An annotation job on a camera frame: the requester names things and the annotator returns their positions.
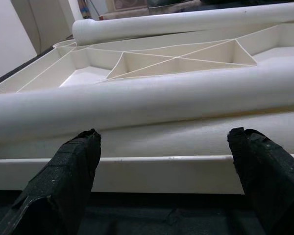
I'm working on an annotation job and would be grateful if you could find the white ribbed plastic table top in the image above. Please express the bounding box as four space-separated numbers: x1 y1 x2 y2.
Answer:
0 23 294 196

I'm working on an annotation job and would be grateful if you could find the beige cloth covered bench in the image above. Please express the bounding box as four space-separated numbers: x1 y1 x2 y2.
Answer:
99 0 204 22

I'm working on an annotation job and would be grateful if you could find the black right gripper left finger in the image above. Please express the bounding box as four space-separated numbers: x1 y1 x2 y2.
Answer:
0 128 102 235

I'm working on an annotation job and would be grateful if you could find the black bag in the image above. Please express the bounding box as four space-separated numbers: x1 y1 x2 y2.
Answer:
147 0 204 9

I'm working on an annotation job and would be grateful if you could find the black tablecloth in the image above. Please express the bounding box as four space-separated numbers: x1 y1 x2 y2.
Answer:
0 47 294 235

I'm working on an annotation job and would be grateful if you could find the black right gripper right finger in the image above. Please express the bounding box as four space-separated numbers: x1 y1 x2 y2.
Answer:
227 127 294 235

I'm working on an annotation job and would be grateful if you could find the box with red print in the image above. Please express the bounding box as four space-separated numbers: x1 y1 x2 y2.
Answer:
106 0 147 12

